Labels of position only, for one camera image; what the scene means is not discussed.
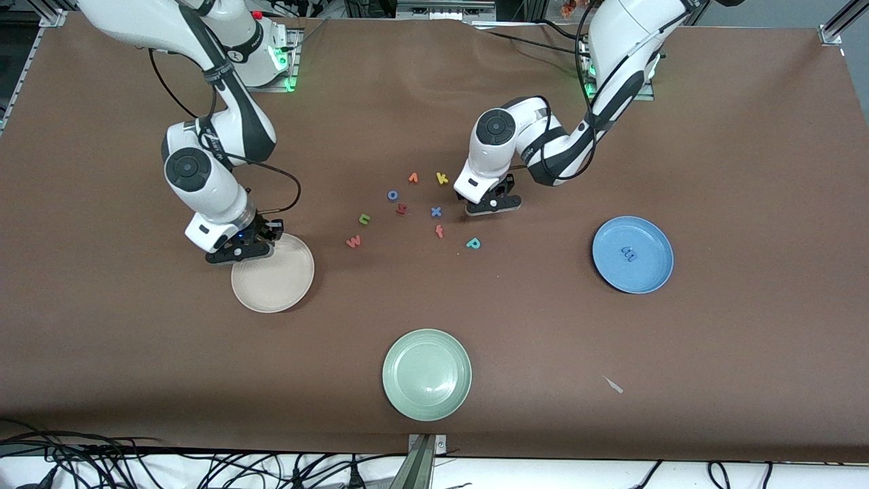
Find beige round plate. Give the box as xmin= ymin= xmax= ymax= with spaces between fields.
xmin=231 ymin=233 xmax=316 ymax=314

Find brown paper table cover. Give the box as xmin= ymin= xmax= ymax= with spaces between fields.
xmin=0 ymin=12 xmax=869 ymax=464

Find blue round plate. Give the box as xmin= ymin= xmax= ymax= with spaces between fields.
xmin=592 ymin=216 xmax=675 ymax=294

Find grey power strip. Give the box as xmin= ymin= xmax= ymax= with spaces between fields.
xmin=397 ymin=0 xmax=496 ymax=21

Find pale green round plate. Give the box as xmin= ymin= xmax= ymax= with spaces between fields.
xmin=382 ymin=329 xmax=473 ymax=422

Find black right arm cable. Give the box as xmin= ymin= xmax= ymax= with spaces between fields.
xmin=148 ymin=48 xmax=301 ymax=215

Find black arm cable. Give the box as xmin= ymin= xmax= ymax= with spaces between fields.
xmin=148 ymin=48 xmax=301 ymax=215
xmin=574 ymin=0 xmax=686 ymax=137

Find black base supply cable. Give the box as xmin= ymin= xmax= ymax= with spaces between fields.
xmin=475 ymin=20 xmax=590 ymax=55

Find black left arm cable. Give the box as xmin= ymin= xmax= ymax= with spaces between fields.
xmin=574 ymin=0 xmax=686 ymax=137

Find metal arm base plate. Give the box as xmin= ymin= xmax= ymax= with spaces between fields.
xmin=583 ymin=41 xmax=656 ymax=101
xmin=261 ymin=27 xmax=301 ymax=93

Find tangled black floor cables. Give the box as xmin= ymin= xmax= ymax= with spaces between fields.
xmin=0 ymin=418 xmax=408 ymax=489

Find aluminium frame rail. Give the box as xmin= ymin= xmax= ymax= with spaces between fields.
xmin=0 ymin=7 xmax=69 ymax=133
xmin=818 ymin=0 xmax=869 ymax=47

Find aluminium camera post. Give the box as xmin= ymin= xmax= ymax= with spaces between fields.
xmin=407 ymin=433 xmax=447 ymax=489

